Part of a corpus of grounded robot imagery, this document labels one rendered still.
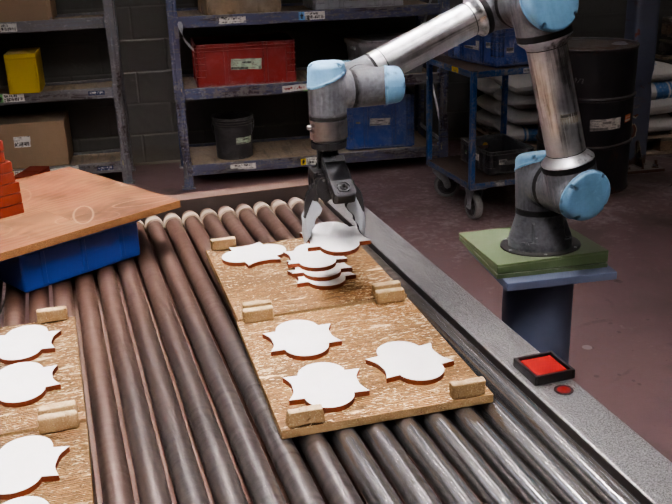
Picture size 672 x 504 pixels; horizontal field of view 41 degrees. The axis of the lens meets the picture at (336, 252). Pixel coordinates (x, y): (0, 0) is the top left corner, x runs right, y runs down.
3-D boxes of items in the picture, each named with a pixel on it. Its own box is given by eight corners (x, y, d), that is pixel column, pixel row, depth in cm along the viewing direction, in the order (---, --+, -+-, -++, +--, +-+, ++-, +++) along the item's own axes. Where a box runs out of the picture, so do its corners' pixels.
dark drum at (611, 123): (601, 167, 605) (611, 34, 574) (646, 191, 550) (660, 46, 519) (519, 174, 595) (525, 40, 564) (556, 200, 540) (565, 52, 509)
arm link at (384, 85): (385, 61, 183) (335, 65, 180) (407, 65, 173) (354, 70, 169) (387, 99, 185) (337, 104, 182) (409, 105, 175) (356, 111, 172)
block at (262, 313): (273, 316, 173) (272, 303, 172) (274, 320, 171) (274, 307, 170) (242, 321, 172) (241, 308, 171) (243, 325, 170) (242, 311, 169)
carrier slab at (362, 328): (407, 304, 180) (407, 297, 180) (493, 402, 143) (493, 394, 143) (237, 329, 172) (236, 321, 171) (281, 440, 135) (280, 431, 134)
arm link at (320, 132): (351, 120, 172) (310, 124, 170) (352, 143, 174) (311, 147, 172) (341, 113, 179) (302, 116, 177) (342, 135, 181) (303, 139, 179)
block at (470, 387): (482, 389, 144) (482, 374, 143) (486, 395, 142) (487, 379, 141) (448, 395, 143) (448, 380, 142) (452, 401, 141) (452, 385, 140)
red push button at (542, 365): (549, 361, 157) (550, 354, 156) (568, 377, 151) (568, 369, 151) (519, 367, 155) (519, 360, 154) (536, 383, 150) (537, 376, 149)
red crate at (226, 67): (287, 72, 627) (285, 31, 617) (297, 82, 586) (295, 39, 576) (193, 78, 615) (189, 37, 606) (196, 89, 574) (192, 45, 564)
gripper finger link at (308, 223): (301, 235, 185) (320, 196, 183) (307, 245, 180) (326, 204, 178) (288, 230, 184) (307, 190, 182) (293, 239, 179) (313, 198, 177)
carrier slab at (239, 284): (347, 237, 219) (347, 231, 218) (407, 301, 182) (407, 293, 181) (206, 256, 210) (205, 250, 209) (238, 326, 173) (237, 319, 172)
